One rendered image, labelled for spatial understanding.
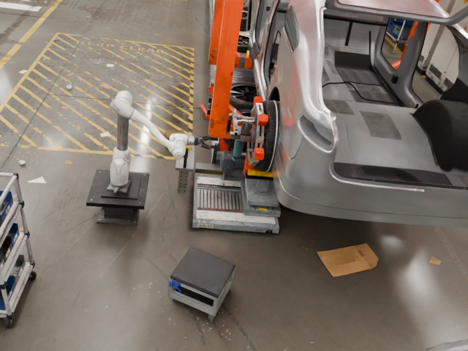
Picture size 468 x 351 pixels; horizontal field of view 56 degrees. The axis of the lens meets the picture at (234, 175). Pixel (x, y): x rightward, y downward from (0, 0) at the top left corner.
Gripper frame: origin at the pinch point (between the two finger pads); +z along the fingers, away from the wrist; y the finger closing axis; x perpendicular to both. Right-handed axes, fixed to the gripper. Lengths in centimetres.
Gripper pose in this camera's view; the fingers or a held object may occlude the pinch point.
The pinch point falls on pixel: (216, 143)
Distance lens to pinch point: 392.1
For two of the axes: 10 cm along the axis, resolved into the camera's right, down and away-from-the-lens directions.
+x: 1.4, -8.0, -5.8
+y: 0.5, 5.9, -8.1
